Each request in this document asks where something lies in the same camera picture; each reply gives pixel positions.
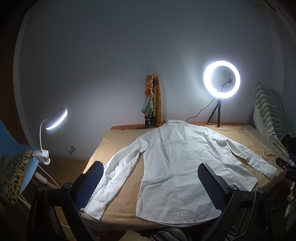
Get gooseneck phone holder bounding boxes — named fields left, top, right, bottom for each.
left=221, top=79, right=234, bottom=93

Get person's striped clothing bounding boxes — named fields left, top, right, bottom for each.
left=148, top=227, right=236, bottom=241

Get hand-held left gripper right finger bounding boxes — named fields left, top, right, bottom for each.
left=198, top=163, right=273, bottom=241

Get thin striped pillow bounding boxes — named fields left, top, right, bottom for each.
left=270, top=90, right=287, bottom=139

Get leopard print cloth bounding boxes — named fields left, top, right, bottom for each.
left=0, top=149, right=33, bottom=204

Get black mini tripod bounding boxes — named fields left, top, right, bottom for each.
left=206, top=98, right=222, bottom=128

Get tan blanket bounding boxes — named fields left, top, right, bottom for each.
left=82, top=125, right=289, bottom=231

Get white towel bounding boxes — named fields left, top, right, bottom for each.
left=284, top=190, right=296, bottom=218

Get white clip lamp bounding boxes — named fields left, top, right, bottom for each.
left=32, top=107, right=68, bottom=166

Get black ring light cable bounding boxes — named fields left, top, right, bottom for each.
left=186, top=97, right=216, bottom=122

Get green wavy striped pillow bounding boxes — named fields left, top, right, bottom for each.
left=252, top=83, right=290, bottom=153

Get blue chair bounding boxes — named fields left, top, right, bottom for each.
left=0, top=119, right=37, bottom=195

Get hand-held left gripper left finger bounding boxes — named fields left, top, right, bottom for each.
left=26, top=161, right=104, bottom=241

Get white lamp cable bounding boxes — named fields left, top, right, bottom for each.
left=20, top=163, right=70, bottom=227

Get white long-sleeved shirt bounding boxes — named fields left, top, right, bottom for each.
left=81, top=119, right=277, bottom=227

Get black cloth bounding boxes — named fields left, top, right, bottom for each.
left=281, top=134, right=296, bottom=160

